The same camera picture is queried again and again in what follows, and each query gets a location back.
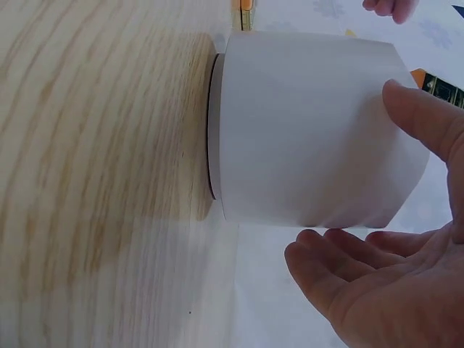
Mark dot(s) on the person's left hand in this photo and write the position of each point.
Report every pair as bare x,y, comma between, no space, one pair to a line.
393,8

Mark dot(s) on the person's right hand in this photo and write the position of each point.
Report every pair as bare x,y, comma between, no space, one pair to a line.
417,290

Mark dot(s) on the person's left fingers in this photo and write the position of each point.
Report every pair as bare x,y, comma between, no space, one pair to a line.
393,8

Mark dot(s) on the white round pot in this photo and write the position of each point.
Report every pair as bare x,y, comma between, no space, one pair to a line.
297,137

